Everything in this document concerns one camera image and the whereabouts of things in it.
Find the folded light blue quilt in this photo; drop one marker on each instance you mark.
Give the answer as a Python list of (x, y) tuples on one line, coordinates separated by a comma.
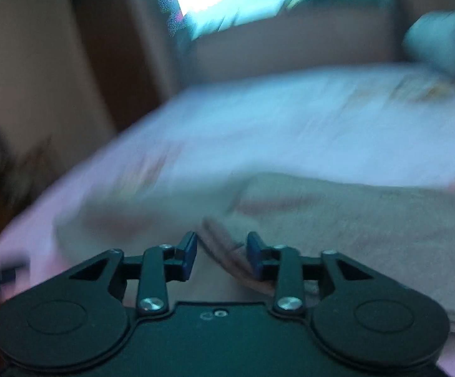
[(439, 43)]

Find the bed with pink floral sheet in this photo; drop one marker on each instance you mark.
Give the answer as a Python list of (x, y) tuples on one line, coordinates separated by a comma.
[(290, 125)]

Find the grey pants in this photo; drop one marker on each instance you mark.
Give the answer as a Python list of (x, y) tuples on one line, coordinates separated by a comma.
[(349, 224)]

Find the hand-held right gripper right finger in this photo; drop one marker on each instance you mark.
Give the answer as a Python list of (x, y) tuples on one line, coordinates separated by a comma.
[(254, 255)]

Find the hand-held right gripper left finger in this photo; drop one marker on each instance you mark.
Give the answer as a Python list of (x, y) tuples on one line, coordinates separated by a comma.
[(190, 257)]

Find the brown wooden wardrobe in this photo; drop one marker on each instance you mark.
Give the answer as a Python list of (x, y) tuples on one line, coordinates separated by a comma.
[(117, 55)]

